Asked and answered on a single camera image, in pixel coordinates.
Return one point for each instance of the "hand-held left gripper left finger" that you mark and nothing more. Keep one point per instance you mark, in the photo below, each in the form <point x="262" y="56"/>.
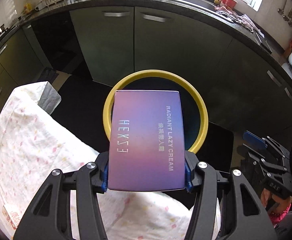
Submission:
<point x="105" y="178"/>

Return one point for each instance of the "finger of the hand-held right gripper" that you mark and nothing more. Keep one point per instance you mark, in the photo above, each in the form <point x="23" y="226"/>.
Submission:
<point x="254" y="140"/>

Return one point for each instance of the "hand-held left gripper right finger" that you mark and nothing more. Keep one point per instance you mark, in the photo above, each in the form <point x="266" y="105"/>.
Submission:
<point x="188" y="178"/>

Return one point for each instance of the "purple gradient cardboard box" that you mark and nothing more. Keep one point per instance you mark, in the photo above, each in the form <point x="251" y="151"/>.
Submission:
<point x="146" y="142"/>

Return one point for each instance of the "yellow-rimmed black trash bin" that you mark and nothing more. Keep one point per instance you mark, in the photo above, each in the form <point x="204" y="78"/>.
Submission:
<point x="161" y="74"/>

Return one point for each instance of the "person's right forearm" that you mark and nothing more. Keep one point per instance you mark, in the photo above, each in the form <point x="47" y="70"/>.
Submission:
<point x="282" y="213"/>

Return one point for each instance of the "person's right hand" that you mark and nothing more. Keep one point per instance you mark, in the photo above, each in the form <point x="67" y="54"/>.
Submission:
<point x="265" y="198"/>

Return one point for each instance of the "green cabinet door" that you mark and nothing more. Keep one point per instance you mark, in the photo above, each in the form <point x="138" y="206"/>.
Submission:
<point x="180" y="45"/>
<point x="103" y="45"/>
<point x="11" y="62"/>
<point x="250" y="92"/>

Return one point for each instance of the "white printed tablecloth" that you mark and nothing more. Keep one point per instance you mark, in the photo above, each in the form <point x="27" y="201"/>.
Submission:
<point x="36" y="142"/>

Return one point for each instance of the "small white carton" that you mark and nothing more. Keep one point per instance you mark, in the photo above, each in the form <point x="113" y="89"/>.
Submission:
<point x="11" y="216"/>

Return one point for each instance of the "crumpled patterned cloth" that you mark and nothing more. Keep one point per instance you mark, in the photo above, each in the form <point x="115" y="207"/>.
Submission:
<point x="235" y="17"/>

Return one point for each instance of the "hanging metal utensils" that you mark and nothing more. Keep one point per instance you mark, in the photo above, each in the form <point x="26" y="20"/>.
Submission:
<point x="288" y="15"/>

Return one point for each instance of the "black built-in appliance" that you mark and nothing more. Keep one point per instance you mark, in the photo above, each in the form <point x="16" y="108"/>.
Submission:
<point x="58" y="45"/>

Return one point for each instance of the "red cup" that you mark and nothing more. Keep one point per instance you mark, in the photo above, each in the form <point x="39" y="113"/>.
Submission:
<point x="228" y="1"/>

